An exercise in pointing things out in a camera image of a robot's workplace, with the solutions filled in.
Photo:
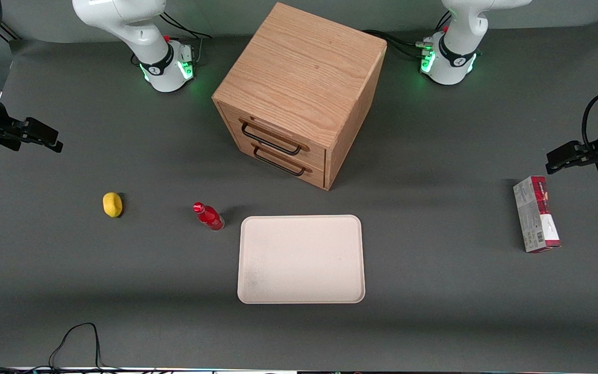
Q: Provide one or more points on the red coke bottle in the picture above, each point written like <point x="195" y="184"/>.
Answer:
<point x="209" y="217"/>

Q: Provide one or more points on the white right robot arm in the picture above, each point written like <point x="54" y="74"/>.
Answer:
<point x="140" y="31"/>

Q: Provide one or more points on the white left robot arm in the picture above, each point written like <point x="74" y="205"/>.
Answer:
<point x="457" y="47"/>

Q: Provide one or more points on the beige rectangular tray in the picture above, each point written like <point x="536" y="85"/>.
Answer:
<point x="301" y="259"/>

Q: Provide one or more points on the grey and red carton box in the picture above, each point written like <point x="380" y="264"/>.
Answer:
<point x="536" y="215"/>

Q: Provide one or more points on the yellow lemon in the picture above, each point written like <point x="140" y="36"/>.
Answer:
<point x="112" y="204"/>

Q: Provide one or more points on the wooden drawer cabinet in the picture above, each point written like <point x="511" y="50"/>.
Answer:
<point x="299" y="78"/>

